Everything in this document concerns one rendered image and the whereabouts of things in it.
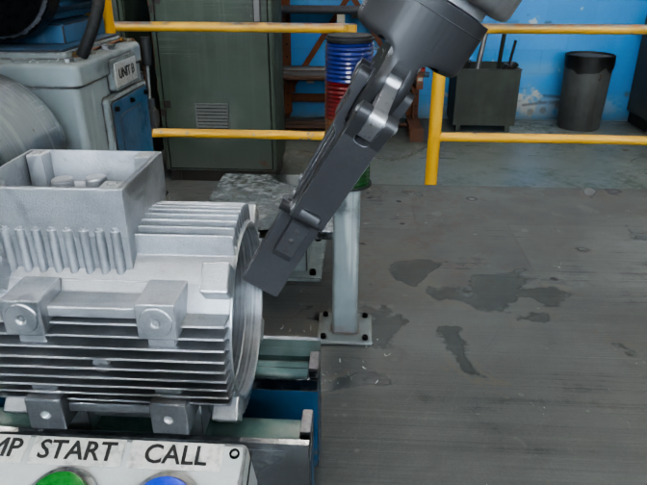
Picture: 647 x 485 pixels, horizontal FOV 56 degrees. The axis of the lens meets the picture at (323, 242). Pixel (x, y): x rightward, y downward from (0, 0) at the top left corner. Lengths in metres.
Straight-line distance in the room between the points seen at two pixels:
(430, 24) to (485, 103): 4.86
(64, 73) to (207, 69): 2.77
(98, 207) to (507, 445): 0.51
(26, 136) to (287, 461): 0.57
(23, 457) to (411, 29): 0.31
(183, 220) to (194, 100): 3.31
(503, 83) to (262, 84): 2.23
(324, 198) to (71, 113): 0.68
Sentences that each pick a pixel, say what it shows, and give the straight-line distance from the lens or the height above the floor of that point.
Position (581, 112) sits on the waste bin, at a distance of 5.53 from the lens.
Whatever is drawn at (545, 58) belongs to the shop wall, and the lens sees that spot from 5.78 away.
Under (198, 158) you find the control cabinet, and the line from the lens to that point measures 3.90.
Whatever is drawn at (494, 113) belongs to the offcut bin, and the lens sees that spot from 5.26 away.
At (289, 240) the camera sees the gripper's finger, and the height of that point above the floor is 1.12.
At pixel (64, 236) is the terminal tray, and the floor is 1.11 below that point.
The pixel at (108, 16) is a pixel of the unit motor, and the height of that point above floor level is 1.20.
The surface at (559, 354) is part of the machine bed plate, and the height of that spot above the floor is 0.80.
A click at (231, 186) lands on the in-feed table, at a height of 0.92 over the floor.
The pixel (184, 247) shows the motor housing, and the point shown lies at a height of 1.09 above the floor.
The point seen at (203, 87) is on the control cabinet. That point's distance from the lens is 3.78.
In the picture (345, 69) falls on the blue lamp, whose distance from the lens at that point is 0.74.
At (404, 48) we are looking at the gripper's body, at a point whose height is 1.25.
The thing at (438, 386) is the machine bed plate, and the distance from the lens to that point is 0.82.
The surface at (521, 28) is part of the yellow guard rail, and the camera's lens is 2.88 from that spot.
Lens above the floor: 1.30
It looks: 25 degrees down
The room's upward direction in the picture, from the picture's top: straight up
